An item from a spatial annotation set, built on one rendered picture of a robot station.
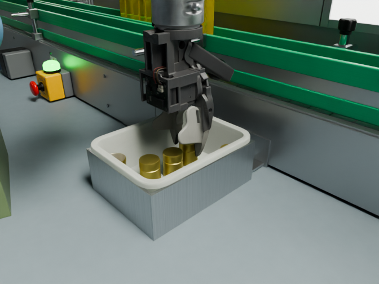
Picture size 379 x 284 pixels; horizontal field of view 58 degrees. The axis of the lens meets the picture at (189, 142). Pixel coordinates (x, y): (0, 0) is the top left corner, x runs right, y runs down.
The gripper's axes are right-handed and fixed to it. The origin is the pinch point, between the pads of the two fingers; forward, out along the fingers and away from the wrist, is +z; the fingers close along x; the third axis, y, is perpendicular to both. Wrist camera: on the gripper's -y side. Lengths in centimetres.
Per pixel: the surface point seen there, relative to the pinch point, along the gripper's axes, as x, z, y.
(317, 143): 17.4, -2.3, -12.1
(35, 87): -51, 1, 8
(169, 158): 1.9, 0.1, 6.1
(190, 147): 1.3, 0.3, 1.0
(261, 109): 6.1, -4.9, -11.8
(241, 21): -16.8, -15.0, -32.3
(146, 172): 1.3, 1.3, 10.4
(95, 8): -67, -15, -19
